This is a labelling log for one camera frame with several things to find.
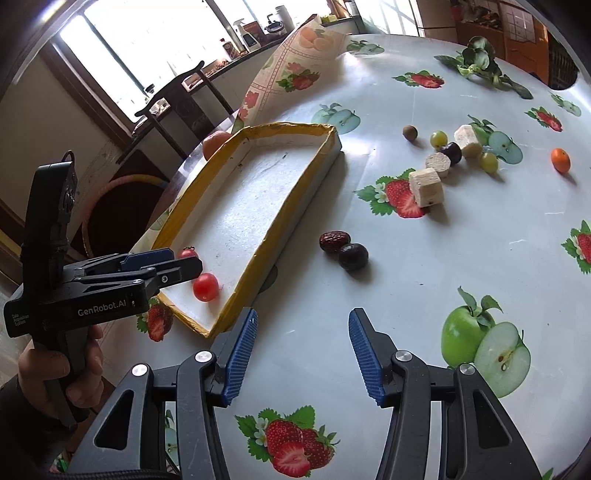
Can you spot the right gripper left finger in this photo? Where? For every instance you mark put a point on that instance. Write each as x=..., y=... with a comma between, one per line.
x=127, y=440

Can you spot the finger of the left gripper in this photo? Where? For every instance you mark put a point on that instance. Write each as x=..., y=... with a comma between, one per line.
x=147, y=259
x=153, y=278

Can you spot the white jar on sill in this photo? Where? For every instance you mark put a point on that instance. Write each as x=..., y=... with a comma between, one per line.
x=284, y=15

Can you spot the dark wooden chair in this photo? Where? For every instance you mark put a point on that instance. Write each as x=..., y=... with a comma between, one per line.
x=176, y=96

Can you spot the white yellow-rimmed tray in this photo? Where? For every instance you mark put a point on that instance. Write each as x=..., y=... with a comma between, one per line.
x=239, y=212

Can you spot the round banana slice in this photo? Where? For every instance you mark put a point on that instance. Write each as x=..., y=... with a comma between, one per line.
x=440, y=162

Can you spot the peach behind tray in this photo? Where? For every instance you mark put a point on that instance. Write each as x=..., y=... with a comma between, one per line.
x=213, y=142

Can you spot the white banana chunk cube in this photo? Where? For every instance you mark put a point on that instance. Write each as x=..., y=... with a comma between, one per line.
x=426, y=187

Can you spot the wicker basket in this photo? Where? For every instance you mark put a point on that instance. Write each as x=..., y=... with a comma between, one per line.
x=117, y=216

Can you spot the red jujube date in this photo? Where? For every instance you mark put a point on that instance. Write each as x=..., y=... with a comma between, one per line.
x=332, y=241

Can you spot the small orange tangerine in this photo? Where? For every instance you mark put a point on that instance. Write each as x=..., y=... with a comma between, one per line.
x=560, y=160

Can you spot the wooden cabinet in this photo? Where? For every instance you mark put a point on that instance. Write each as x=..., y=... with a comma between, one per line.
x=515, y=34

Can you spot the green grape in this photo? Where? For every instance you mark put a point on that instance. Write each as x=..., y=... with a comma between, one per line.
x=489, y=162
x=439, y=140

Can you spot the green leafy vegetable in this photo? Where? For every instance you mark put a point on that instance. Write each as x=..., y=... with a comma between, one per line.
x=478, y=59

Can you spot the round cherry tomato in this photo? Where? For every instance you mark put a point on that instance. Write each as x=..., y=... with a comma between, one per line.
x=206, y=287

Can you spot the white spray bottle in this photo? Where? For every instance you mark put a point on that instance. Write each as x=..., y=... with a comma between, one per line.
x=242, y=33

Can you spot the cherry tomato with stem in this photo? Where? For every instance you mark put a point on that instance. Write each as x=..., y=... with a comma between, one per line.
x=187, y=252

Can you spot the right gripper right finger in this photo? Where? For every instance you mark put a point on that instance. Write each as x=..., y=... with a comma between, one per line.
x=478, y=438

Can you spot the fruit-print tablecloth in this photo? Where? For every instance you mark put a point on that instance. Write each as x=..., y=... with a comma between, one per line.
x=520, y=235

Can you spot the person's left hand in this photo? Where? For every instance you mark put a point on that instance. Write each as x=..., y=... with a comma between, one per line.
x=37, y=367

